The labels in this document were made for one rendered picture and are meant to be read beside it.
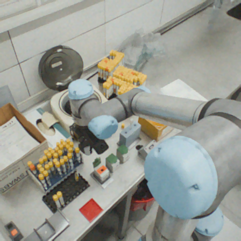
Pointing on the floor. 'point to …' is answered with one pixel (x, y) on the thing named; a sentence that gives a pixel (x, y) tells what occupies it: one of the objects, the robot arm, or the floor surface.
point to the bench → (118, 193)
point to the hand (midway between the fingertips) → (90, 154)
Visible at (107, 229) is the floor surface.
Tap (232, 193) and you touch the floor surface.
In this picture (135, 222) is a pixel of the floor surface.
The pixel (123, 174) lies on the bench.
